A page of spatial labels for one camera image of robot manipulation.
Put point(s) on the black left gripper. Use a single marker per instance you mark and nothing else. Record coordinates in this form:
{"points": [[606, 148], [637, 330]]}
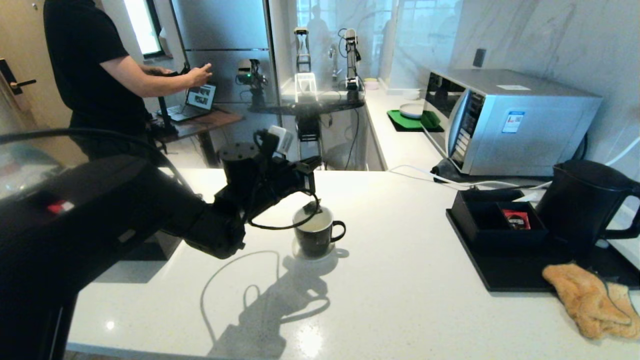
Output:
{"points": [[292, 177]]}

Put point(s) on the black electric kettle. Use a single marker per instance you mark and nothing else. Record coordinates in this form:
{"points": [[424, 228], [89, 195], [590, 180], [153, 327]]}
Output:
{"points": [[575, 205]]}

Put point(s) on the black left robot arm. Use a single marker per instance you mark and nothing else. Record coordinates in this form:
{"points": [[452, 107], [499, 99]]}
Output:
{"points": [[100, 210]]}

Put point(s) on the black ceramic mug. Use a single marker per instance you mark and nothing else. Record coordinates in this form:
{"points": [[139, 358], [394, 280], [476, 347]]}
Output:
{"points": [[320, 242]]}

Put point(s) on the robot behind glass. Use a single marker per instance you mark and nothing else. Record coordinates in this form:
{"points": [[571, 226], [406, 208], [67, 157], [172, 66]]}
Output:
{"points": [[307, 130]]}

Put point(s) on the wooden table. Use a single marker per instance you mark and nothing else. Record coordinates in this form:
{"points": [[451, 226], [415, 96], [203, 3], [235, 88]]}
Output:
{"points": [[210, 122]]}

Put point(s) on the white plate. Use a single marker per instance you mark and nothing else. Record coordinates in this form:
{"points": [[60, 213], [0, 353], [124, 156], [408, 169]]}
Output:
{"points": [[411, 111]]}

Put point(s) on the open laptop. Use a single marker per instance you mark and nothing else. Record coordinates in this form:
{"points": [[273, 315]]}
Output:
{"points": [[200, 97]]}

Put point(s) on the black organizer box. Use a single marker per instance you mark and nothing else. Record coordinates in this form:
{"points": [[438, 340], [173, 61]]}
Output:
{"points": [[500, 239]]}

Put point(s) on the silver refrigerator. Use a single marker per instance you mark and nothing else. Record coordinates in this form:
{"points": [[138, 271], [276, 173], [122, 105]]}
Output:
{"points": [[220, 30]]}

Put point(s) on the red coffee sachet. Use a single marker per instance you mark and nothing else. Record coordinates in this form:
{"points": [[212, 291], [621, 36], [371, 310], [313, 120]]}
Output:
{"points": [[517, 220]]}

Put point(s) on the white sachet stick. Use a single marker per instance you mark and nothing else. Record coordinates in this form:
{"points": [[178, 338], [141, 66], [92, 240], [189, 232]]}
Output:
{"points": [[525, 198]]}

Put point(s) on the black serving tray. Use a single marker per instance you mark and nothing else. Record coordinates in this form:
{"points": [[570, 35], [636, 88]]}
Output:
{"points": [[515, 275]]}

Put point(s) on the silver microwave oven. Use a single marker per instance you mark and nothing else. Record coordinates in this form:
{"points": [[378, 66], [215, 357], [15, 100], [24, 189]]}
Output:
{"points": [[530, 135]]}

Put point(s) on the bright window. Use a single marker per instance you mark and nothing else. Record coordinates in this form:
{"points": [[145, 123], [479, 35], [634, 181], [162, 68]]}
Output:
{"points": [[142, 27]]}

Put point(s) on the person in black shirt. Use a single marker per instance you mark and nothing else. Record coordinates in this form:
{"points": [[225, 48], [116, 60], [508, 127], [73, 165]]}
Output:
{"points": [[95, 75]]}

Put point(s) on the orange cloth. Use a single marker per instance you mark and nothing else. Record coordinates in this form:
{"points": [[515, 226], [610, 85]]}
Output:
{"points": [[585, 305]]}

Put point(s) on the wooden door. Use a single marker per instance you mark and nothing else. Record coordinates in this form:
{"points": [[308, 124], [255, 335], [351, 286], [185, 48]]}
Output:
{"points": [[25, 40]]}

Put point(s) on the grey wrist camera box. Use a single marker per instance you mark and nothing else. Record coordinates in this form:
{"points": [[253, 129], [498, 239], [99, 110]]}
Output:
{"points": [[281, 140]]}

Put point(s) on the black wall outlet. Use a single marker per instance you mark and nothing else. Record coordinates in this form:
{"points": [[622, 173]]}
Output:
{"points": [[479, 58]]}

